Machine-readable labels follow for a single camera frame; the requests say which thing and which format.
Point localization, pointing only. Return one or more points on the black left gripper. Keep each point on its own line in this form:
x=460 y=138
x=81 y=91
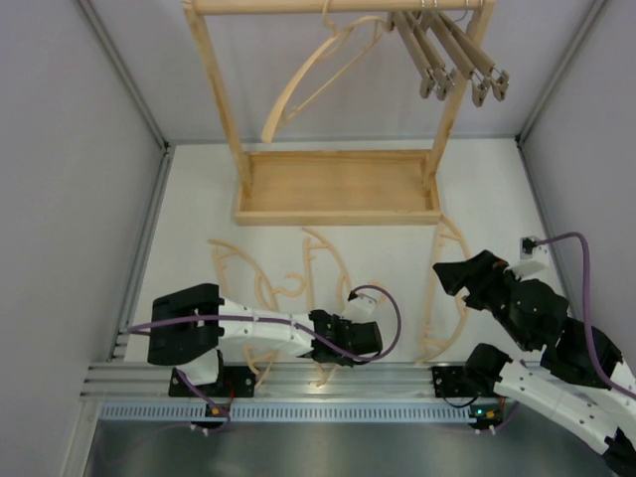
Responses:
x=338 y=321

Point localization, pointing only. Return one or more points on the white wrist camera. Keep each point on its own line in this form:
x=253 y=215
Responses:
x=359 y=307
x=534 y=258

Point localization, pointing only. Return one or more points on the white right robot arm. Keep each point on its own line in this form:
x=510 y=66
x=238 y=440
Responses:
x=591 y=394

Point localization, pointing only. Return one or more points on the aluminium mounting rail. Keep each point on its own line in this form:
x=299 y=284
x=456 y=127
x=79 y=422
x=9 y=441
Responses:
x=286 y=382

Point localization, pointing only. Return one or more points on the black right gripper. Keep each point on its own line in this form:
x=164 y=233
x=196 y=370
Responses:
x=475 y=274

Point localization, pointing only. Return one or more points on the white slotted cable duct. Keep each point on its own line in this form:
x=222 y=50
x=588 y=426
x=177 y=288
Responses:
x=244 y=412

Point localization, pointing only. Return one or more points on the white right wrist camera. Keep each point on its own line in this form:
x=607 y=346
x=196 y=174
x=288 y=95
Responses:
x=534 y=258

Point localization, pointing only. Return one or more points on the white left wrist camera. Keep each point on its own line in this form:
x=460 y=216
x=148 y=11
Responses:
x=359 y=307

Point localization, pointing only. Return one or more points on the taupe clip hanger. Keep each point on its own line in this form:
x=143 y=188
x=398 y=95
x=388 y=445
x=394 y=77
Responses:
x=434 y=20
x=439 y=80
x=398 y=22

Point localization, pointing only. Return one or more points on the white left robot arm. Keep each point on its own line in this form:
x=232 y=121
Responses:
x=191 y=326

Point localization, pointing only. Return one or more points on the wooden hanger rack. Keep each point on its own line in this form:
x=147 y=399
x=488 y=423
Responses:
x=337 y=187

